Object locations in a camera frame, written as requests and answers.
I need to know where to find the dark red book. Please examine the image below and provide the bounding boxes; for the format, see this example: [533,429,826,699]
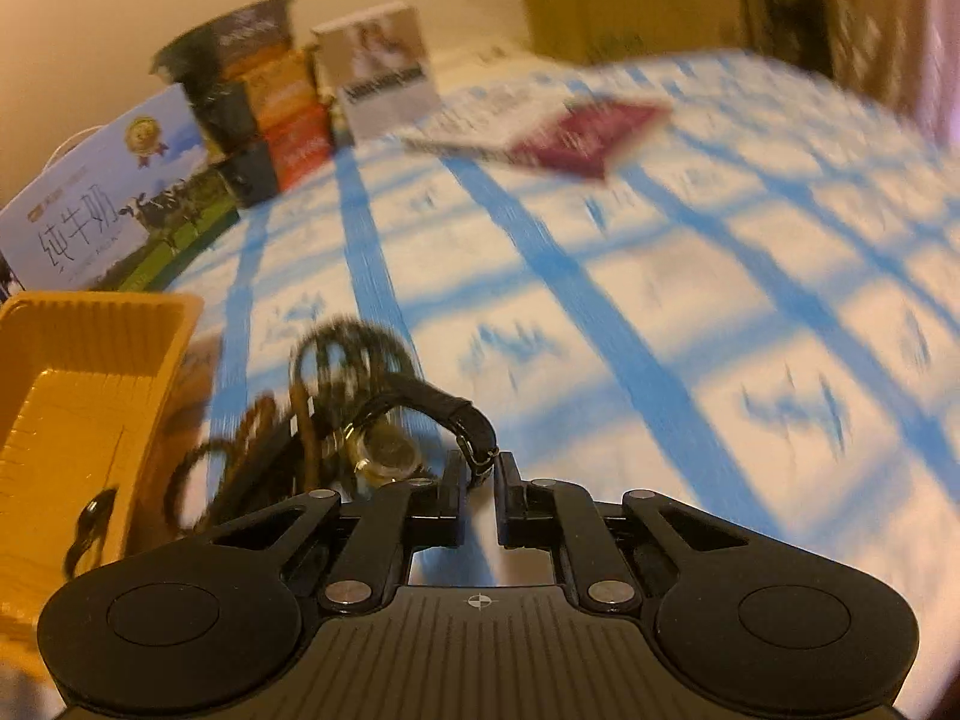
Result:
[508,99,674,186]

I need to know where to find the black strap gold wristwatch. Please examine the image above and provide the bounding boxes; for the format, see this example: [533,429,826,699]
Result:
[330,377,501,490]

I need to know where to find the yellow plastic tray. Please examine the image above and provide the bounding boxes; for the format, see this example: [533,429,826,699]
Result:
[0,292,205,650]

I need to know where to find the white box with photo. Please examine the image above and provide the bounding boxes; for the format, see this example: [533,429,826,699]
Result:
[311,4,441,142]

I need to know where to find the black and red-orange box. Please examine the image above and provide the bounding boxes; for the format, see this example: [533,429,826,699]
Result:
[220,109,336,209]

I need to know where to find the blue checked white cloth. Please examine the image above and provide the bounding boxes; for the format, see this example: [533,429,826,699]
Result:
[127,45,960,695]

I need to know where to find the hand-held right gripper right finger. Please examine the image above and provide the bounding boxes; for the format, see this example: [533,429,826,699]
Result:
[496,452,755,614]

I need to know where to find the white book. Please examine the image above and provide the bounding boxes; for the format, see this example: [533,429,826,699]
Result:
[401,86,575,162]

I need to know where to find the black and orange box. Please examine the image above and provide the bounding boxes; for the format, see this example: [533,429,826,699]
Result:
[186,52,325,145]

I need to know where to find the dark shelf unit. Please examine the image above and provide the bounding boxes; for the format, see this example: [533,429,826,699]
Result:
[754,0,830,76]

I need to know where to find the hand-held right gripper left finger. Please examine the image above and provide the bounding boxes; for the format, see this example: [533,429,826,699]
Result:
[196,452,470,614]

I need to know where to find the small black curved item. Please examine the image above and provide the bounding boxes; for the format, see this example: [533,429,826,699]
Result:
[63,487,121,580]

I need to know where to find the blue milk carton box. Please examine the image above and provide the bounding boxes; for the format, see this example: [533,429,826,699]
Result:
[0,82,242,293]

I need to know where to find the large green bead necklace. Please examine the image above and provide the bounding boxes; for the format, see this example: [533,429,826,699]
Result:
[289,313,421,425]

